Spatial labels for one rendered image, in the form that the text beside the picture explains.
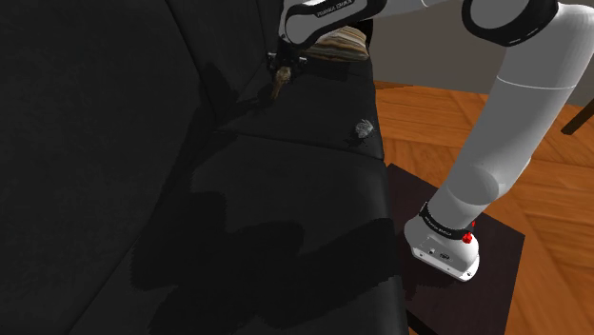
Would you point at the grey crumpled ball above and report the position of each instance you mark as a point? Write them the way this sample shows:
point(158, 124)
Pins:
point(364, 128)

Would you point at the dark wooden furniture leg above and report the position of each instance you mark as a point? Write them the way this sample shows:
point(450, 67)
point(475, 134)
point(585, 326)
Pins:
point(578, 118)

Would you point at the black sofa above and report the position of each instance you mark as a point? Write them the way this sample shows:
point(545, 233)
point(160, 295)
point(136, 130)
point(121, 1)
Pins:
point(162, 185)

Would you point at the brown striped cushion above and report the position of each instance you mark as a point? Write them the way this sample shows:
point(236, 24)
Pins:
point(341, 44)

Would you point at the dark robot stand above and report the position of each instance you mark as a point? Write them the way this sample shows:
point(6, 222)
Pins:
point(464, 301)

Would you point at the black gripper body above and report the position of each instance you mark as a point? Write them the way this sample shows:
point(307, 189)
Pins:
point(284, 58)

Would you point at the brown furry toy figure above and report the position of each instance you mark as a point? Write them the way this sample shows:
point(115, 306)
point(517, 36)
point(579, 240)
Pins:
point(281, 79)

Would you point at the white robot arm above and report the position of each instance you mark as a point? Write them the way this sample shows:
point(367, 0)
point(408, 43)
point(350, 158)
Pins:
point(519, 120)

